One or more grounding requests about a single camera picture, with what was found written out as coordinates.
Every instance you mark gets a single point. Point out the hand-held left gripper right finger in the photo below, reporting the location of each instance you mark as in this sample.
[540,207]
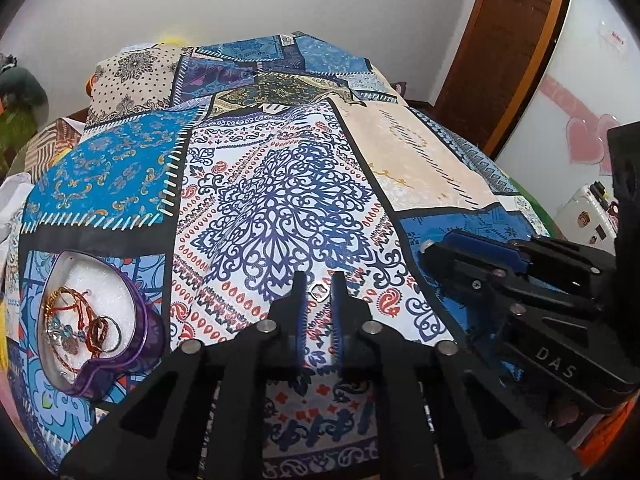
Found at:
[339,310]

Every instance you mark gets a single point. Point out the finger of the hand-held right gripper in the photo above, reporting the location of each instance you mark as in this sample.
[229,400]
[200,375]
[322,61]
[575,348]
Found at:
[460,272]
[480,247]

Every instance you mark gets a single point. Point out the yellow plush toy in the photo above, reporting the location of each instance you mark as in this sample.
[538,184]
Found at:
[172,37]

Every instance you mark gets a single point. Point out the small door label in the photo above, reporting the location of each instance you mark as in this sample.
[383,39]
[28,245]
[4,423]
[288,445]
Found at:
[620,40]

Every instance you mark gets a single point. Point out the orange striped cloth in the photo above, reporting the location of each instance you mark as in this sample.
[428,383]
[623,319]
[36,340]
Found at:
[55,140]

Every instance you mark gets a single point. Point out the white suitcase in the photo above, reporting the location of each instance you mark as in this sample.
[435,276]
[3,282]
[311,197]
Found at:
[575,210]

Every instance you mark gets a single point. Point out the white sliding door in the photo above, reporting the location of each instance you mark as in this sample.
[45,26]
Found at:
[575,60]

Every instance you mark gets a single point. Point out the white cloth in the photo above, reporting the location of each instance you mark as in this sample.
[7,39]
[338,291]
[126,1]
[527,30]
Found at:
[12,205]

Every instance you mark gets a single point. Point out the pink heart decal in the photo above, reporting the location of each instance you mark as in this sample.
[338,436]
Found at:
[585,135]

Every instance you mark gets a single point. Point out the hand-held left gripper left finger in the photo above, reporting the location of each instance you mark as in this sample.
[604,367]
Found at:
[301,310]

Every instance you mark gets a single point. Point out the patchwork printed blanket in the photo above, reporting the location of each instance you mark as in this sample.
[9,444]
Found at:
[280,200]

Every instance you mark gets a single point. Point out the purple heart-shaped tin box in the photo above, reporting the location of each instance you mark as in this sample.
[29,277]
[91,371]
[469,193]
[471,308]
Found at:
[145,320]

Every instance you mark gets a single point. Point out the brown wooden door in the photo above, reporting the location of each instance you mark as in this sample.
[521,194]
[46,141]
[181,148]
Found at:
[500,35]

